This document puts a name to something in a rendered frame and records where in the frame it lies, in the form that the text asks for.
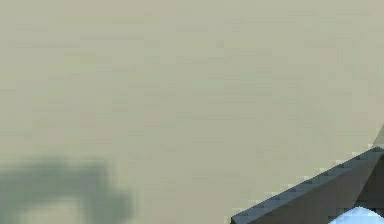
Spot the white pillow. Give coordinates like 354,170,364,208
328,205,384,224

